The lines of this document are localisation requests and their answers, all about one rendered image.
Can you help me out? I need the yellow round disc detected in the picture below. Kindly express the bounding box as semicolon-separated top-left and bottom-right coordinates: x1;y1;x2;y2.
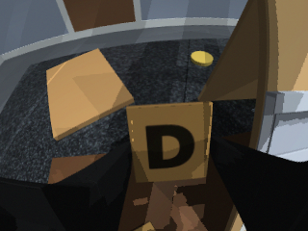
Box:
192;51;213;66

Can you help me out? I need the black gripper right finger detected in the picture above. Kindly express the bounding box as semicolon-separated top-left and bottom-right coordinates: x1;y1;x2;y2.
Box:
209;136;308;231

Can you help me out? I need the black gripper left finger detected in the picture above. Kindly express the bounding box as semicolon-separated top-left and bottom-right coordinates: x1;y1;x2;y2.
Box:
0;141;132;231

